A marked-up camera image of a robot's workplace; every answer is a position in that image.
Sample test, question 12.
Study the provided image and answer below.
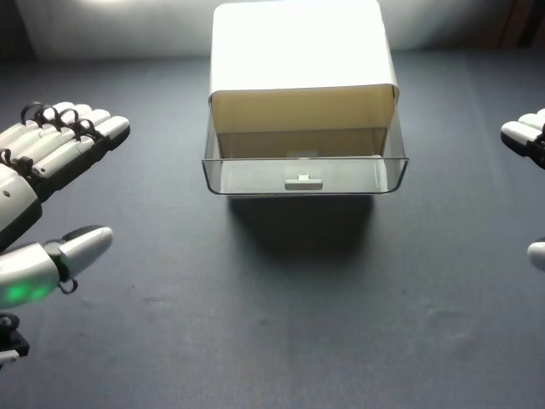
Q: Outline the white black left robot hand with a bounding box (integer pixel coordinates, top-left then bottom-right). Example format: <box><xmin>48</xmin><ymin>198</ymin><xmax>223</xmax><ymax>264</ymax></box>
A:
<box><xmin>0</xmin><ymin>101</ymin><xmax>131</xmax><ymax>310</ymax></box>

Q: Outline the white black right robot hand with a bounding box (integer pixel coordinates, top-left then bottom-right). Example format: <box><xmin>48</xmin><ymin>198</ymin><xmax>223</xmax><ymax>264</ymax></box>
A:
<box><xmin>500</xmin><ymin>108</ymin><xmax>545</xmax><ymax>273</ymax></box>

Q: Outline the grey table cloth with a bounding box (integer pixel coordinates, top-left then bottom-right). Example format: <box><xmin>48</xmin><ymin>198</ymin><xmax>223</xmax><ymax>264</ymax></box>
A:
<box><xmin>0</xmin><ymin>45</ymin><xmax>545</xmax><ymax>409</ymax></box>

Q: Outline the white box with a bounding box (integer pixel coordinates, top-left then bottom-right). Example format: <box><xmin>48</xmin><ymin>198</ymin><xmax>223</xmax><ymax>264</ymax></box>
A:
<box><xmin>208</xmin><ymin>0</ymin><xmax>402</xmax><ymax>161</ymax></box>

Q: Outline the clear plastic drawer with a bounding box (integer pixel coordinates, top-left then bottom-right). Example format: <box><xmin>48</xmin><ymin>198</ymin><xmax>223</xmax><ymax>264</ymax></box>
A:
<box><xmin>200</xmin><ymin>96</ymin><xmax>410</xmax><ymax>198</ymax></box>

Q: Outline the white backdrop board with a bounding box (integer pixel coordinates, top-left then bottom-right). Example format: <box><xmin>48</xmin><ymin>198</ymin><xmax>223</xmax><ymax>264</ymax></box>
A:
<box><xmin>16</xmin><ymin>0</ymin><xmax>525</xmax><ymax>57</ymax></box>

